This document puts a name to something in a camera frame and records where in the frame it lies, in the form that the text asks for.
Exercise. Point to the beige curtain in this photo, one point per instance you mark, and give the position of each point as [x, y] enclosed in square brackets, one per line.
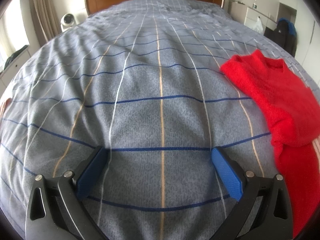
[45, 12]

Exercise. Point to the white desk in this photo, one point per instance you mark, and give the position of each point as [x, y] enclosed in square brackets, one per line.
[240, 12]

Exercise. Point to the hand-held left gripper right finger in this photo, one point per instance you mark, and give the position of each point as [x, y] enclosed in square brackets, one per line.
[227, 172]

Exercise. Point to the red sweater with white print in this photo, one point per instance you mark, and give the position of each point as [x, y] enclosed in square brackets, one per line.
[275, 92]

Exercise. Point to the clear bottle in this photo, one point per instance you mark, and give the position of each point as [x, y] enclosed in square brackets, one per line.
[254, 4]

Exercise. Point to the black and blue jacket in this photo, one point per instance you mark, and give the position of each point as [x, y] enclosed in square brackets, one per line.
[285, 37]

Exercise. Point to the white low cabinet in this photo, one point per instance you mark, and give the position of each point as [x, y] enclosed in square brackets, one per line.
[15, 72]

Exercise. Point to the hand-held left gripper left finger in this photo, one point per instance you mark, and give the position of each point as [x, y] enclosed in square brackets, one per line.
[91, 172]

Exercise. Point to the white round fan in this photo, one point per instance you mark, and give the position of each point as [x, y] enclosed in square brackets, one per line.
[67, 21]

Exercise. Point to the white wardrobe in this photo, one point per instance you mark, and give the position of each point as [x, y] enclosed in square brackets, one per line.
[307, 42]

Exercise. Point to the white plastic bag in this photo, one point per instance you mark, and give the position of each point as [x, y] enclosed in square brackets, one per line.
[257, 25]

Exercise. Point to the dark clothes heap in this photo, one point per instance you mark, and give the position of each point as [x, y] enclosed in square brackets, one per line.
[15, 56]

